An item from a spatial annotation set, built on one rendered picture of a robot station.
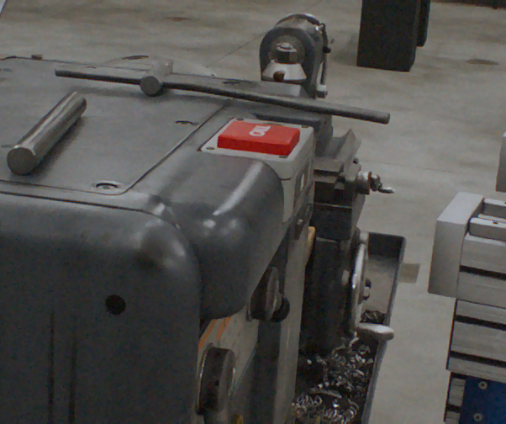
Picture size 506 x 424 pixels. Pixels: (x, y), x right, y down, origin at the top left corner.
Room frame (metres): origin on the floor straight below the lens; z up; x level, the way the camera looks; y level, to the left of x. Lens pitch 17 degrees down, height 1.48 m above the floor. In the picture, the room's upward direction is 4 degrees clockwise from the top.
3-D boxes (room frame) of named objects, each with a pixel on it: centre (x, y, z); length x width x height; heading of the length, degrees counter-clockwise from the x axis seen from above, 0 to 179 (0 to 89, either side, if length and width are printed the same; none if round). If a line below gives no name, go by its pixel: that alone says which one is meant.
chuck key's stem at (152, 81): (1.12, 0.11, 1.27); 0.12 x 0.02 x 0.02; 178
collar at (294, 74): (1.96, -0.04, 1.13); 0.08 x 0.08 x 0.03
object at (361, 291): (1.97, -0.19, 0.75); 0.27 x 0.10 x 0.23; 170
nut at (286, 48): (1.96, -0.04, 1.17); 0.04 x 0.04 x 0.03
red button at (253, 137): (0.90, 0.00, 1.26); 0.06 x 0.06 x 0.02; 80
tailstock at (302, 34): (2.57, -0.06, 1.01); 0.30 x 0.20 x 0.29; 170
